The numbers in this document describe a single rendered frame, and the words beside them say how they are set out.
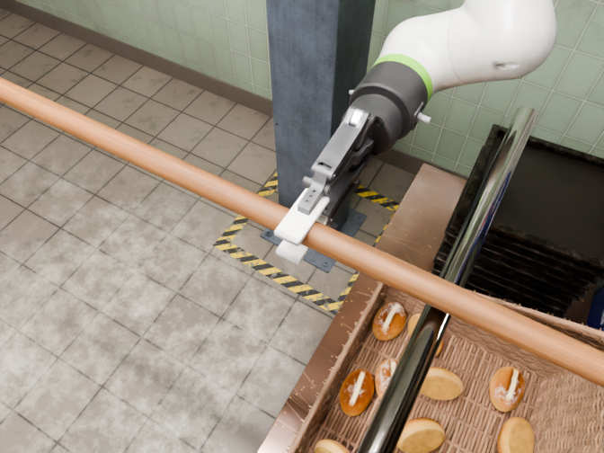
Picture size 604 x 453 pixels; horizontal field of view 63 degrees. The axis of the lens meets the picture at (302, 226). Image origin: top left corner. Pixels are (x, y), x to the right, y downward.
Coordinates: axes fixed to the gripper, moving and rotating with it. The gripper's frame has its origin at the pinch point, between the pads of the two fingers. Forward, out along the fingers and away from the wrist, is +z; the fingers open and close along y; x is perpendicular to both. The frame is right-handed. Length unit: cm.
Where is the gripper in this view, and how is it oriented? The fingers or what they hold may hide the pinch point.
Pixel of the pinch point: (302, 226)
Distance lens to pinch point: 54.4
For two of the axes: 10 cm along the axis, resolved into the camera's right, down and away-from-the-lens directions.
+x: -8.7, -4.0, 2.8
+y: 0.0, 5.7, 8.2
